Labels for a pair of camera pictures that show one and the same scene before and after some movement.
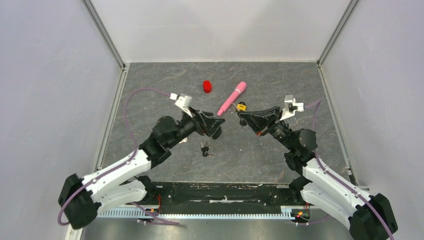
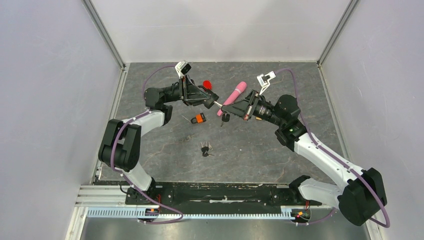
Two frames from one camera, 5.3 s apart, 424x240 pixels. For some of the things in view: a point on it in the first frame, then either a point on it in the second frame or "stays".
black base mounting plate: [202, 194] stays
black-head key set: [242, 122] → [225, 117]
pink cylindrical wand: [240, 89] stays
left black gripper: [204, 122] → [190, 93]
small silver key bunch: [184, 140] stays
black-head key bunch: [205, 149] stays
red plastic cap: [207, 86] stays
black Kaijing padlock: [217, 133] → [213, 97]
